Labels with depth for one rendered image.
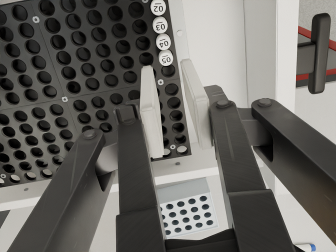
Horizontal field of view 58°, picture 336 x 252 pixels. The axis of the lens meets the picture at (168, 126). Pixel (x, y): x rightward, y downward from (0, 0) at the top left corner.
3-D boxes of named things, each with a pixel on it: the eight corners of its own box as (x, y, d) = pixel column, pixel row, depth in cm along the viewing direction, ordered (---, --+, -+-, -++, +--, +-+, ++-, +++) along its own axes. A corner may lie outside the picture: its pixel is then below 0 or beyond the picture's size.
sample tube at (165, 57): (156, 41, 30) (157, 54, 26) (168, 38, 30) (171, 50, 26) (159, 53, 31) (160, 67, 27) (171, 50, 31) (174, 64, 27)
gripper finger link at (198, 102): (193, 100, 15) (208, 98, 15) (179, 59, 21) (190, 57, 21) (200, 151, 16) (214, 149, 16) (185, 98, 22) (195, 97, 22)
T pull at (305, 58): (324, 11, 27) (333, 13, 25) (318, 89, 30) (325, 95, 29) (283, 18, 27) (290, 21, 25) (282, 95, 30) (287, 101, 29)
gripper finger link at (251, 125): (216, 127, 14) (282, 116, 13) (199, 86, 18) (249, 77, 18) (219, 155, 14) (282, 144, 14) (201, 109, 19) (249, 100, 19)
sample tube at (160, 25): (150, 11, 29) (151, 19, 25) (163, 9, 29) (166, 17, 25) (153, 24, 29) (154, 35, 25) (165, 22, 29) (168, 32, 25)
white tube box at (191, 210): (206, 177, 52) (210, 192, 49) (215, 211, 56) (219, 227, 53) (137, 194, 53) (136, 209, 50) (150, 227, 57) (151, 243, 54)
